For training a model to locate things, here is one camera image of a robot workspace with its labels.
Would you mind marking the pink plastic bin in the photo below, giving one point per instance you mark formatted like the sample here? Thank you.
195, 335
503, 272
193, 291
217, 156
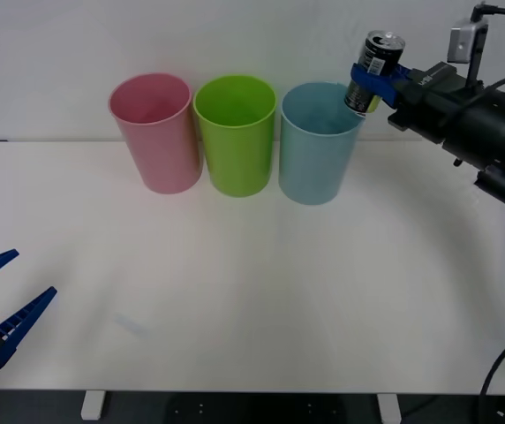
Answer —
164, 154

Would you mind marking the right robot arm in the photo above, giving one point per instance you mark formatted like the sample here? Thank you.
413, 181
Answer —
499, 128

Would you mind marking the white table leg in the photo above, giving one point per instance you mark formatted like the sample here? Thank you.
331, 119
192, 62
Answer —
92, 406
388, 408

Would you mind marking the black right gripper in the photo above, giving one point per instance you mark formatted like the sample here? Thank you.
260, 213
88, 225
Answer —
433, 99

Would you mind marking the black drink can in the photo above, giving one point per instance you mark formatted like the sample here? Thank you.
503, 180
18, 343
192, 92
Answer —
378, 46

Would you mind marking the yellow-green plastic bin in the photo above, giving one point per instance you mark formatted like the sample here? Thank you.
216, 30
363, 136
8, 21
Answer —
237, 163

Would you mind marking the pale blue plastic bin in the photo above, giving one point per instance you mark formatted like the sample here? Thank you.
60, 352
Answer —
310, 172

